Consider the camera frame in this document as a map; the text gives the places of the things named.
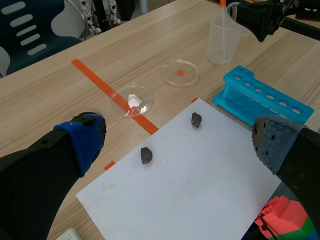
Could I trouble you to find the small white tile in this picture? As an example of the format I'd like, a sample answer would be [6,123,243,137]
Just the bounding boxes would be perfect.
[54,227,81,240]

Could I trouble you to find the white lump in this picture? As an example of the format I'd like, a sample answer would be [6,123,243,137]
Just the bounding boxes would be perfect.
[127,93,143,109]

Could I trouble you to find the white sheet of paper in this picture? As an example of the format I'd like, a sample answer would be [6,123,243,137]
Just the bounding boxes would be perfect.
[75,97,282,240]

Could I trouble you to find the toy brick block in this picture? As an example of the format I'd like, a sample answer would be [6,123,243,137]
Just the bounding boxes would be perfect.
[254,195,320,240]

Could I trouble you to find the clear plastic beaker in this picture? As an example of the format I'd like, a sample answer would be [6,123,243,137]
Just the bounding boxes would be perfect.
[206,14,244,65]

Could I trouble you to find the dropper with red bulb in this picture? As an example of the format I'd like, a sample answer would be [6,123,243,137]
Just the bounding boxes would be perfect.
[219,0,230,59]

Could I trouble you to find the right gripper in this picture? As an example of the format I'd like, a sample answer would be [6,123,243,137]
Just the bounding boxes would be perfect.
[225,0,299,43]

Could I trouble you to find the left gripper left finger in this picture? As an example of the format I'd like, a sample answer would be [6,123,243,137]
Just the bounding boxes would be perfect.
[0,111,108,240]

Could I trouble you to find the dark blue chair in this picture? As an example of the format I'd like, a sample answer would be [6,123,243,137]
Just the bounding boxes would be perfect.
[0,0,84,76]

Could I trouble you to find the empty clear glass dish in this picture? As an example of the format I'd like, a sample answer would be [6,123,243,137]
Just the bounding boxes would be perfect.
[160,59,201,88]

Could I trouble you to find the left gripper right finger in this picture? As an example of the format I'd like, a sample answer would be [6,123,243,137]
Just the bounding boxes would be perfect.
[251,114,320,235]

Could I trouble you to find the small dark stone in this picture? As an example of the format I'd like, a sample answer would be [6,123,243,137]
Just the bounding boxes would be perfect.
[140,146,154,165]
[191,112,203,129]

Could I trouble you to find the turquoise rack with round holes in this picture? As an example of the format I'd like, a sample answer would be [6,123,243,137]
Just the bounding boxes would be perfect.
[212,65,315,127]

